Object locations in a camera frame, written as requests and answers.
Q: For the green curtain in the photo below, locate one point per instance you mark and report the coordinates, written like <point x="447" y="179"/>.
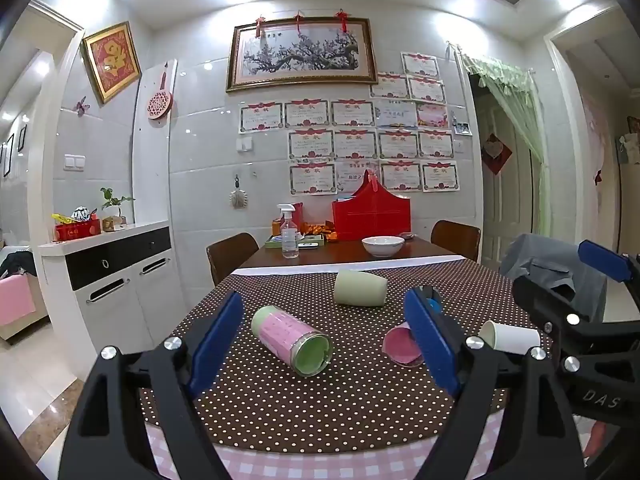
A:
<point x="510" y="125"/>

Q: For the green cup with pink sleeve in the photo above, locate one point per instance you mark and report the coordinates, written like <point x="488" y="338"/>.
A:
<point x="292" y="340"/>

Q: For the framed blossom painting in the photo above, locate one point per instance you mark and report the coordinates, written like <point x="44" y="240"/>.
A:
<point x="302" y="52"/>

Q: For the green flat box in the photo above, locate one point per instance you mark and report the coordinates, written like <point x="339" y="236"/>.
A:
<point x="278" y="243"/>

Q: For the grey jacket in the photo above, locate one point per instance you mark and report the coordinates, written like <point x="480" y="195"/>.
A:
<point x="550" y="272"/>

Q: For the pale green cup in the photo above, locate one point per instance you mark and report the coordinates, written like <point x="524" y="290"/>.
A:
<point x="360" y="287"/>

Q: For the white wall socket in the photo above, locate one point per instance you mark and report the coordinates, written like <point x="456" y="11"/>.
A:
<point x="244" y="144"/>

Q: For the wooden dining table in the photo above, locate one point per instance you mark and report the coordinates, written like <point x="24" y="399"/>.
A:
<point x="340" y="254"/>

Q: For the white wall switch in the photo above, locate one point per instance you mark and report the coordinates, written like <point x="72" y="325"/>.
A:
<point x="74" y="161"/>

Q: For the butterfly wall decoration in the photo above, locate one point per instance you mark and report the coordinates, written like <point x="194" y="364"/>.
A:
<point x="80" y="106"/>

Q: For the brown dotted tablecloth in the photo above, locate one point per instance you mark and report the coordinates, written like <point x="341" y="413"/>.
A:
<point x="320" y="400"/>

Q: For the clear spray bottle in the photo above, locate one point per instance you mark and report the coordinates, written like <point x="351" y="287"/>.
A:
<point x="289" y="237"/>

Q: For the pink checked tablecloth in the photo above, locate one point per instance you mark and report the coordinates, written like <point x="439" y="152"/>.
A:
<point x="325" y="465"/>

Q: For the framed red gold picture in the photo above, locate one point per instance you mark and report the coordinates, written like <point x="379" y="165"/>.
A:
<point x="111" y="62"/>

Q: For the small wall photo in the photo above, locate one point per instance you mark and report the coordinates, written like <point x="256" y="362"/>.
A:
<point x="462" y="129"/>

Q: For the white sideboard cabinet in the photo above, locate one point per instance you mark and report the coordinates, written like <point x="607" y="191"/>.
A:
<point x="112" y="285"/>

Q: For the potted green plant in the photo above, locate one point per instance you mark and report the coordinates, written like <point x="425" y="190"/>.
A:
<point x="116" y="207"/>

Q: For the white paper cup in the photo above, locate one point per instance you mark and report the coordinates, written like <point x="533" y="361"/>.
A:
<point x="510" y="336"/>

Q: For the pink round hanging ornament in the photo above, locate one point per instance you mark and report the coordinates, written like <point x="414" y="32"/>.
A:
<point x="159" y="100"/>

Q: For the white bowl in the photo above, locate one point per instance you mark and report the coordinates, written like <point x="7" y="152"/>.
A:
<point x="383" y="246"/>

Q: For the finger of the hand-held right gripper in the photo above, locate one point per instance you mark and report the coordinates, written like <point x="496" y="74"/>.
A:
<point x="602" y="260"/>
<point x="542" y="300"/>

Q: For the red diamond door decoration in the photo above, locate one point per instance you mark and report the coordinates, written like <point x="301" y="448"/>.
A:
<point x="495" y="154"/>

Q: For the group of wall certificates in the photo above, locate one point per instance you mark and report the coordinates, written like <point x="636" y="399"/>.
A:
<point x="360" y="142"/>

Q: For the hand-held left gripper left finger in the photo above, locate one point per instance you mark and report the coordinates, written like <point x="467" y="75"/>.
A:
<point x="215" y="345"/>

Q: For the red gift bag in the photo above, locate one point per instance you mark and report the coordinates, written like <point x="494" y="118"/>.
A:
<point x="371" y="217"/>

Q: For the round hanging brush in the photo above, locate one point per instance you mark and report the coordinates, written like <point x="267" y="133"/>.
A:
<point x="238" y="197"/>

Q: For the blue cup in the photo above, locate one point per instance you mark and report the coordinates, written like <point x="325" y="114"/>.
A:
<point x="433" y="305"/>

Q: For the white door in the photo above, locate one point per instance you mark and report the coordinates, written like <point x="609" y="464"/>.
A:
<point x="505" y="180"/>

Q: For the orange box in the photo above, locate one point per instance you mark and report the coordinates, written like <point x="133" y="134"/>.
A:
<point x="276" y="224"/>

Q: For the brown chair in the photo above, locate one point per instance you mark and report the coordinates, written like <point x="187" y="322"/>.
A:
<point x="456" y="240"/>
<point x="231" y="255"/>

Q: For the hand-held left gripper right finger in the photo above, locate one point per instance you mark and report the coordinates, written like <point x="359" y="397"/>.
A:
<point x="432" y="340"/>

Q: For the small red box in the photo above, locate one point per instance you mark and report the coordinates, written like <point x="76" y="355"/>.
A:
<point x="298" y="212"/>

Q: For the pink blanket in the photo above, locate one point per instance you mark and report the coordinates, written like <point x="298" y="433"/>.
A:
<point x="16" y="302"/>

